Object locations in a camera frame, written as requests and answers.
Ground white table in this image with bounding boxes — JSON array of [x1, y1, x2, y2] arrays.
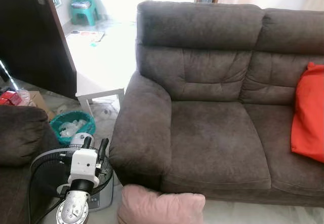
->
[[65, 20, 138, 117]]

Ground stack of books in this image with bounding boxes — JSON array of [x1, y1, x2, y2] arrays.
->
[[71, 1, 92, 10]]

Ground dark brown armchair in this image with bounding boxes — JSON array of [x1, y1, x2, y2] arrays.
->
[[0, 104, 60, 224]]

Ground red pillow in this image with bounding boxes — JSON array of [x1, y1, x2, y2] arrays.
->
[[290, 62, 324, 163]]

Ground crumpled clear plastic bottles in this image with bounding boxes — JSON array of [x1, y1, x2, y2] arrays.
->
[[59, 119, 90, 137]]

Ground pink pillow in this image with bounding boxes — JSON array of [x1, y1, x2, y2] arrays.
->
[[117, 184, 207, 224]]

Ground black standing fan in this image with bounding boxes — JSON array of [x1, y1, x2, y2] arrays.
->
[[28, 144, 115, 224]]

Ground dark brown fabric sofa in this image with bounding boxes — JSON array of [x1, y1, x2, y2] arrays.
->
[[108, 1, 324, 207]]

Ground teal plastic basket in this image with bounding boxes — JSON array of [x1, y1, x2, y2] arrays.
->
[[49, 110, 96, 146]]

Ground green plastic stool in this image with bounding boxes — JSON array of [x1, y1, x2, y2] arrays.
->
[[69, 0, 100, 26]]

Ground brown cardboard box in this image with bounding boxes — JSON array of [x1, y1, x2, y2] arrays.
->
[[27, 90, 56, 122]]

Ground red box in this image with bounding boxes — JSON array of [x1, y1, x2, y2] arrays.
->
[[0, 89, 24, 107]]

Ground clear plastic bottle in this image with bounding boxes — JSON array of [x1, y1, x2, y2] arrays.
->
[[15, 88, 31, 106]]

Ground dark wooden door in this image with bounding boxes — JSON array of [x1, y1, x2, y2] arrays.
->
[[0, 0, 78, 99]]

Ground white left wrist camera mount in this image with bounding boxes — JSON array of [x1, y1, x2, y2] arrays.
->
[[68, 147, 100, 184]]

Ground colourful floor mat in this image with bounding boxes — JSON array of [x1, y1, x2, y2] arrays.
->
[[68, 29, 106, 44]]

